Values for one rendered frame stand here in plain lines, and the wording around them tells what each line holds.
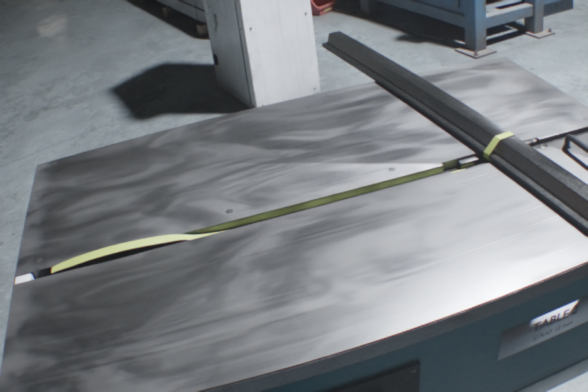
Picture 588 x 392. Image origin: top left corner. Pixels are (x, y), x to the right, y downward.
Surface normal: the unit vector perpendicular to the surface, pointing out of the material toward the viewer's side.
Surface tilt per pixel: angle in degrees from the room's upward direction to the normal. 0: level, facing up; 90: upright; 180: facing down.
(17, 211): 0
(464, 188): 0
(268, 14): 90
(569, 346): 90
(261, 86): 90
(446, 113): 75
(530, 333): 90
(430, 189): 0
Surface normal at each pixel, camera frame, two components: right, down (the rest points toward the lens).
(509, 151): -0.92, 0.07
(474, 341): 0.29, 0.49
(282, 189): -0.11, -0.84
